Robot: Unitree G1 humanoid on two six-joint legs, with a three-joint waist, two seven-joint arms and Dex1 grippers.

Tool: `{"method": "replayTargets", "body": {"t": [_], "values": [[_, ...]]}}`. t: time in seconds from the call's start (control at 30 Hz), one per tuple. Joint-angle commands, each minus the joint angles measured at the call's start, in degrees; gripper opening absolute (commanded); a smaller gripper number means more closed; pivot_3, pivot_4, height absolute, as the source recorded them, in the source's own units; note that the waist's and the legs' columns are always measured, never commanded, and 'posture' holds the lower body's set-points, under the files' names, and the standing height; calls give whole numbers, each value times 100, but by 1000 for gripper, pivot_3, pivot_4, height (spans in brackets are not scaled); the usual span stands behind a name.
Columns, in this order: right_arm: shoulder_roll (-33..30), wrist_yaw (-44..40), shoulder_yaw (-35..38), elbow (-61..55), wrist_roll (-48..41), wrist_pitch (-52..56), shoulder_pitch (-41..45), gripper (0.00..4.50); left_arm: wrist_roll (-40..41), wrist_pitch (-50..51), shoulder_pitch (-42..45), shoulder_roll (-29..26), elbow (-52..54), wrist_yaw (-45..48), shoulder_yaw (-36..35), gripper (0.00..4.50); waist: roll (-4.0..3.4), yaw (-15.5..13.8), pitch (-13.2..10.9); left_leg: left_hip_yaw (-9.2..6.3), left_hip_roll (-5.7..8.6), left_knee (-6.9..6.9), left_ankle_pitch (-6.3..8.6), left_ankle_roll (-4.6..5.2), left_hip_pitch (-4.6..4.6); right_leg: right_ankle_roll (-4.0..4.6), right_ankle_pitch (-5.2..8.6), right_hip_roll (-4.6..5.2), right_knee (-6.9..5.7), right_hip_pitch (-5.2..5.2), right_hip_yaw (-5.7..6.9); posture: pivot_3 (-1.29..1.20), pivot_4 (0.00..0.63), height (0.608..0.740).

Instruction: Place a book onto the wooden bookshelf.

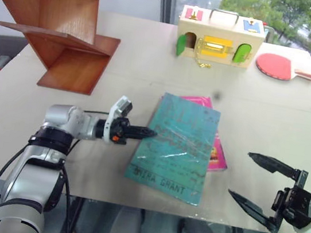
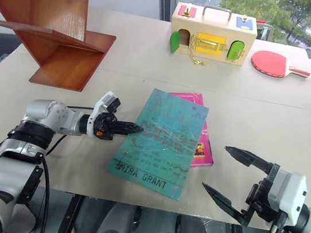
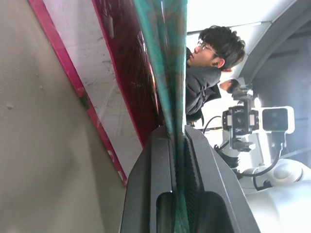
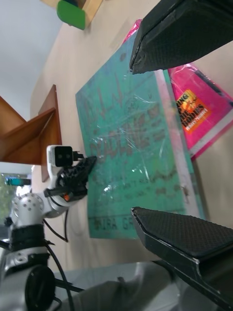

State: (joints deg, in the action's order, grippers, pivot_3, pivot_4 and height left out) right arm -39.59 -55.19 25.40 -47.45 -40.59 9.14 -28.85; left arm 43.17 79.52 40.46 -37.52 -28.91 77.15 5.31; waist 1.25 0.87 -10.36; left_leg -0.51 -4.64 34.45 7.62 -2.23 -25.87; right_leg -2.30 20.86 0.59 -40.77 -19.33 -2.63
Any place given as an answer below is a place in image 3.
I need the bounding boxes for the thin black cable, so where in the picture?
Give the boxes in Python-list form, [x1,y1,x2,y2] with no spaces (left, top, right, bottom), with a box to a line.
[202,116,225,133]

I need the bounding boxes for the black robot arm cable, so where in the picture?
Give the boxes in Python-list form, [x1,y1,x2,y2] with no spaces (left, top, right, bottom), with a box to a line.
[252,131,288,190]

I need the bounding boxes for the green translucent plastic sheet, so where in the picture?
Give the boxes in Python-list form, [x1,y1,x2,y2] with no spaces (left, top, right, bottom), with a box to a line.
[133,0,190,233]

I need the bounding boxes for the black camera rig with lens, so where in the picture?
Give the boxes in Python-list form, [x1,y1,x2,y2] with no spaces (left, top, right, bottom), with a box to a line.
[222,84,260,152]

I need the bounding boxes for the dark-haired person's head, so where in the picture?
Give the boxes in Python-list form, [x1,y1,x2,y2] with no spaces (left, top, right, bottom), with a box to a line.
[219,79,240,94]

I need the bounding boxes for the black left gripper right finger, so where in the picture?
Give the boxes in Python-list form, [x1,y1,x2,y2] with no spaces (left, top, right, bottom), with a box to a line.
[182,125,259,233]

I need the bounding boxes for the person with glasses, black jacket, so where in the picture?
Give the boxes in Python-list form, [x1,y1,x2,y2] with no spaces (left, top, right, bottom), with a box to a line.
[185,25,246,122]

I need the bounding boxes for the white camera stand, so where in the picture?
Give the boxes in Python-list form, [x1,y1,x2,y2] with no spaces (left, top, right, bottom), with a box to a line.
[213,135,251,170]

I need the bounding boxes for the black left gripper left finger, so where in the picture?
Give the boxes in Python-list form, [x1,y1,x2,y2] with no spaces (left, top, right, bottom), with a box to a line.
[121,126,183,233]

